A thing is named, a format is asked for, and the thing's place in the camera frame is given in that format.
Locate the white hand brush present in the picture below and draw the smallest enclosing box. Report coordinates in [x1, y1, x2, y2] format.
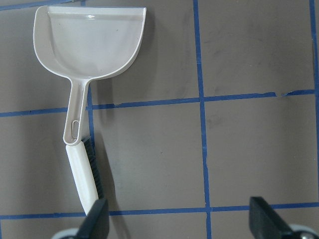
[66, 137, 104, 215]

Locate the white plastic dustpan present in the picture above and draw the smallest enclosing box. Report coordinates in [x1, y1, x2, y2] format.
[33, 6, 147, 146]

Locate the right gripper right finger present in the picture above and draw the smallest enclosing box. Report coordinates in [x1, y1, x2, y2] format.
[249, 196, 319, 239]

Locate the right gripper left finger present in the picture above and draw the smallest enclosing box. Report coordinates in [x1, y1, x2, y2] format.
[74, 198, 110, 239]

